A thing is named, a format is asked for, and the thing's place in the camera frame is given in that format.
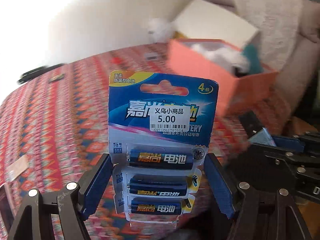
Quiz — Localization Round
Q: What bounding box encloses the blue battery blister pack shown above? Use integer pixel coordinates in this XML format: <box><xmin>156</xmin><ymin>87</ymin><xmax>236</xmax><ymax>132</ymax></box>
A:
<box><xmin>108</xmin><ymin>70</ymin><xmax>219</xmax><ymax>225</ymax></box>

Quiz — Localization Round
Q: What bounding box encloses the white plush toy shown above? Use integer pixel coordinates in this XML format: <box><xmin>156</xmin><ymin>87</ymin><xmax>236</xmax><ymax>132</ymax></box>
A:
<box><xmin>191</xmin><ymin>43</ymin><xmax>250</xmax><ymax>76</ymax></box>

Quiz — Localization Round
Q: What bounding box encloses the beige paper packet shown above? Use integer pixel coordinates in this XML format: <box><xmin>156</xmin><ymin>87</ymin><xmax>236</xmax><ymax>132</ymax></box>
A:
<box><xmin>7</xmin><ymin>154</ymin><xmax>29</xmax><ymax>183</ymax></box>

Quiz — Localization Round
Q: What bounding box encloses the red patterned tablecloth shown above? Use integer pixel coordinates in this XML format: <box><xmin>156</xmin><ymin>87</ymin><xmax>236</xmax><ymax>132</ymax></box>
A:
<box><xmin>1</xmin><ymin>43</ymin><xmax>291</xmax><ymax>239</ymax></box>

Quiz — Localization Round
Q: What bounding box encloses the orange storage box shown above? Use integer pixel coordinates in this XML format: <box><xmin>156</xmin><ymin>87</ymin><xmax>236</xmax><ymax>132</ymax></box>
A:
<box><xmin>167</xmin><ymin>38</ymin><xmax>278</xmax><ymax>116</ymax></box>

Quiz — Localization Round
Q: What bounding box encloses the teal plush item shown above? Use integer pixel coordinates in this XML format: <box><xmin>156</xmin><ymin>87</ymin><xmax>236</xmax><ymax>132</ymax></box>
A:
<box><xmin>242</xmin><ymin>44</ymin><xmax>264</xmax><ymax>75</ymax></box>

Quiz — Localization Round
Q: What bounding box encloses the dark flat small item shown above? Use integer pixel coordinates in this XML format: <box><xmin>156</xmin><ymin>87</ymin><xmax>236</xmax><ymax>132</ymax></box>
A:
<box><xmin>49</xmin><ymin>73</ymin><xmax>65</xmax><ymax>83</ymax></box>

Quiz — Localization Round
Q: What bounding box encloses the beige sofa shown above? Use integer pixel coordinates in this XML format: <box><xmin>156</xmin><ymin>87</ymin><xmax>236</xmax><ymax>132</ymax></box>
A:
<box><xmin>207</xmin><ymin>0</ymin><xmax>319</xmax><ymax>110</ymax></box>

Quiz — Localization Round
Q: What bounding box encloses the white box lid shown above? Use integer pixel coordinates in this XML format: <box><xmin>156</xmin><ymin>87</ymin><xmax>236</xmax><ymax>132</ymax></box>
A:
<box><xmin>172</xmin><ymin>0</ymin><xmax>259</xmax><ymax>49</ymax></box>

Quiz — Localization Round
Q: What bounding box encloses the yellow item behind box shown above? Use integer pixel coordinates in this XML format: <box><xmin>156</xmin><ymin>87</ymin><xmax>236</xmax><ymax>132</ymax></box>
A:
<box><xmin>173</xmin><ymin>31</ymin><xmax>187</xmax><ymax>39</ymax></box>

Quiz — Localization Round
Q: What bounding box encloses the white fluffy ball toy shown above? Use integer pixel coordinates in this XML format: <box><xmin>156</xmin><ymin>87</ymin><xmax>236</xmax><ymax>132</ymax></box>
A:
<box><xmin>148</xmin><ymin>18</ymin><xmax>174</xmax><ymax>43</ymax></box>

